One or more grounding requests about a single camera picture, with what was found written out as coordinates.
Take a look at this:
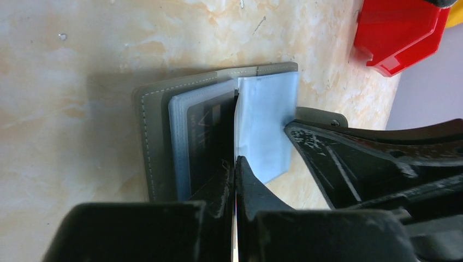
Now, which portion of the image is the black credit card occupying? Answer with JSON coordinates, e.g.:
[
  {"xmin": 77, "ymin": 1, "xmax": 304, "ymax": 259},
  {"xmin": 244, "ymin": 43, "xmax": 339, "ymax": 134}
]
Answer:
[{"xmin": 187, "ymin": 91, "xmax": 236, "ymax": 194}]

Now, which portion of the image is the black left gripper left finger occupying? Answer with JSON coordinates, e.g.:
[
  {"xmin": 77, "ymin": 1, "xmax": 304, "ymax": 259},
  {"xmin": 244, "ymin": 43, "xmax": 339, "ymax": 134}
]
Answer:
[{"xmin": 43, "ymin": 160, "xmax": 235, "ymax": 261}]

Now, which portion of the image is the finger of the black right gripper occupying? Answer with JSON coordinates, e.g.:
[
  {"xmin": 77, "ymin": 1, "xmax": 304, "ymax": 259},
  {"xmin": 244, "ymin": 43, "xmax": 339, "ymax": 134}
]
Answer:
[{"xmin": 284, "ymin": 119, "xmax": 462, "ymax": 261}]

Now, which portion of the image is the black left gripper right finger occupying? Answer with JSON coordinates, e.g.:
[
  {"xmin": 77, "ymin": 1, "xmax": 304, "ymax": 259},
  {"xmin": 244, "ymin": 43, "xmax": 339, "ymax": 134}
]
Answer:
[{"xmin": 235, "ymin": 156, "xmax": 416, "ymax": 261}]

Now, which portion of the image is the yellow cloth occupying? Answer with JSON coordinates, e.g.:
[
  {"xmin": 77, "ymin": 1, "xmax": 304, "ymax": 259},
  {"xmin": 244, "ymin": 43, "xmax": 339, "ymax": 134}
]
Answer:
[{"xmin": 445, "ymin": 2, "xmax": 462, "ymax": 28}]

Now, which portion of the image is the red plastic bin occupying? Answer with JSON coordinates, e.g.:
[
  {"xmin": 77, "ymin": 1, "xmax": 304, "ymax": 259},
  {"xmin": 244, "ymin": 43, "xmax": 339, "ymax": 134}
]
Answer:
[{"xmin": 353, "ymin": 0, "xmax": 455, "ymax": 77}]

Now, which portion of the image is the grey leather card holder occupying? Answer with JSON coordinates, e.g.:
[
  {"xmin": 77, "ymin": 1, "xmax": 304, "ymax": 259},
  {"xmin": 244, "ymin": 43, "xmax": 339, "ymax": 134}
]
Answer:
[{"xmin": 132, "ymin": 62, "xmax": 349, "ymax": 203}]

